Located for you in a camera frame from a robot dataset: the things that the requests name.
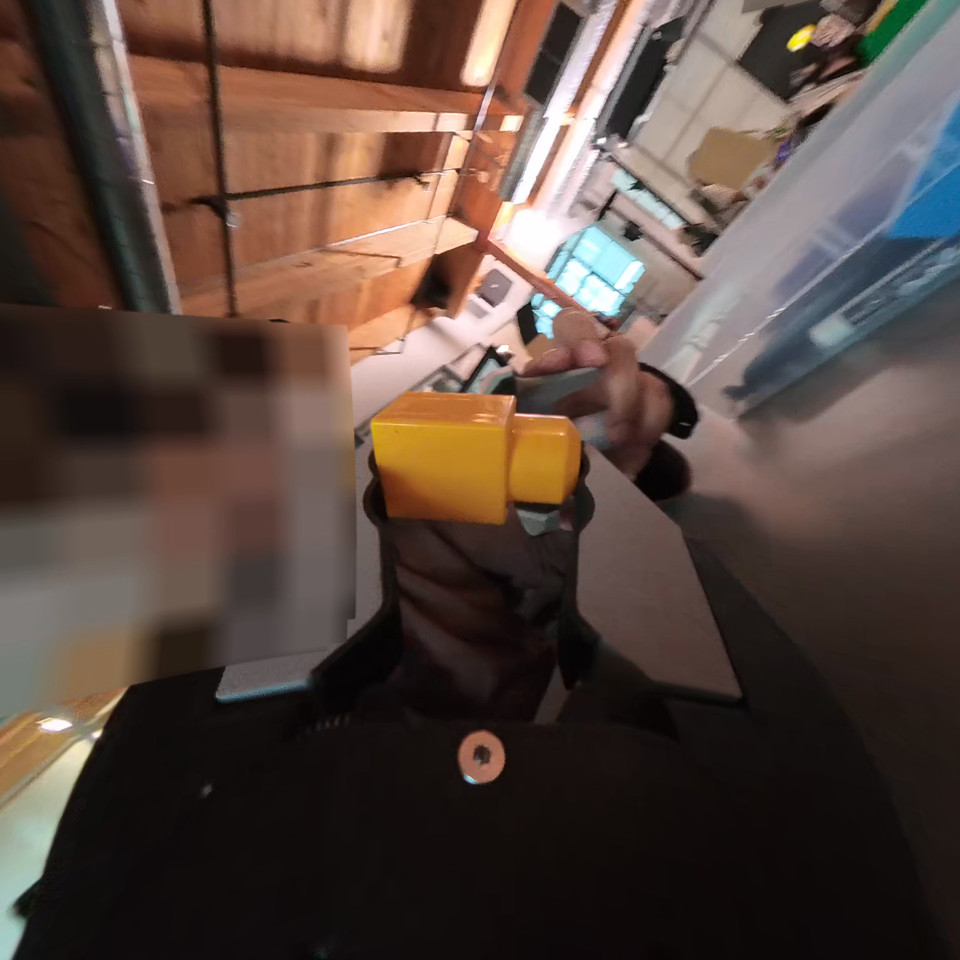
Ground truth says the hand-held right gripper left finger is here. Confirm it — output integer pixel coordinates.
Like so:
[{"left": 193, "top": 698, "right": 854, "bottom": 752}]
[{"left": 216, "top": 442, "right": 402, "bottom": 702}]

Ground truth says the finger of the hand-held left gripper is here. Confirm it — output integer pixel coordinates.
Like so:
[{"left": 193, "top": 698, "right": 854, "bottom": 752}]
[
  {"left": 516, "top": 498, "right": 576, "bottom": 537},
  {"left": 516, "top": 366, "right": 610, "bottom": 419}
]

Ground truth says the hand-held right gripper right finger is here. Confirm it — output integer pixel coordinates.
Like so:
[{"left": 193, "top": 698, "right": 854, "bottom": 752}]
[{"left": 558, "top": 453, "right": 745, "bottom": 702}]

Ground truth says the yellow toy block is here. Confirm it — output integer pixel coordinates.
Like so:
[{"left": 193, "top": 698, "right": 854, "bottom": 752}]
[{"left": 369, "top": 391, "right": 584, "bottom": 526}]

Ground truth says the clear plastic bin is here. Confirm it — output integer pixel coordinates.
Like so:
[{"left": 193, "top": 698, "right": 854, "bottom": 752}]
[{"left": 645, "top": 45, "right": 960, "bottom": 417}]

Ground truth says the bright paned window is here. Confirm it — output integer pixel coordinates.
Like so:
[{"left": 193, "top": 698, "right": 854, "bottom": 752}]
[{"left": 528, "top": 225, "right": 648, "bottom": 322}]

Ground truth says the cardboard box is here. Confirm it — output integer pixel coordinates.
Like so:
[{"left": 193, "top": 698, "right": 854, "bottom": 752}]
[{"left": 686, "top": 126, "right": 781, "bottom": 190}]

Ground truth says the blue foam block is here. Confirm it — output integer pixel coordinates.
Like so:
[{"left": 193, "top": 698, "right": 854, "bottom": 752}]
[{"left": 885, "top": 161, "right": 960, "bottom": 241}]

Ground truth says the green plastic bin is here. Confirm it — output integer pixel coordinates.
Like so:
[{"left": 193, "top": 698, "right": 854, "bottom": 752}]
[{"left": 855, "top": 0, "right": 942, "bottom": 67}]

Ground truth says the grey ceiling pipe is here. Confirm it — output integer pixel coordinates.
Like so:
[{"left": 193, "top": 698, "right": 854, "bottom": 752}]
[{"left": 30, "top": 0, "right": 181, "bottom": 312}]

